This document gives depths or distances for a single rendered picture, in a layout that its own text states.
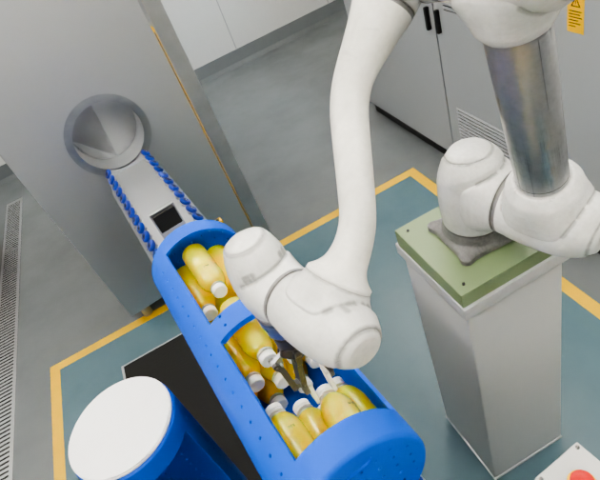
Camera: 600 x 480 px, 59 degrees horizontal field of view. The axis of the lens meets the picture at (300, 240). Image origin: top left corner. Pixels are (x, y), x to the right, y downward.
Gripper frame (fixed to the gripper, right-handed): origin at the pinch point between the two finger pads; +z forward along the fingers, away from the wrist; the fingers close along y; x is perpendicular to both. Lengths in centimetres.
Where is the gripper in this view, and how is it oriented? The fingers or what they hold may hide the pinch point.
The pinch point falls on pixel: (319, 383)
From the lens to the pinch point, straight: 111.8
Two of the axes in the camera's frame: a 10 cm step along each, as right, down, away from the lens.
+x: 4.9, 4.5, -7.5
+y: -8.2, 5.4, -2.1
